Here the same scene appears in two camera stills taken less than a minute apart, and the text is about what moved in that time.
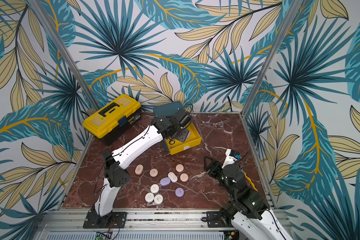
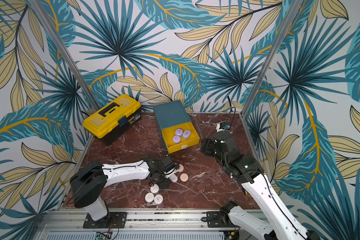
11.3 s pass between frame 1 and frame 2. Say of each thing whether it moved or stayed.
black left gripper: moved
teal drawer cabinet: stayed
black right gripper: moved
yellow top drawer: stayed
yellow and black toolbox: stayed
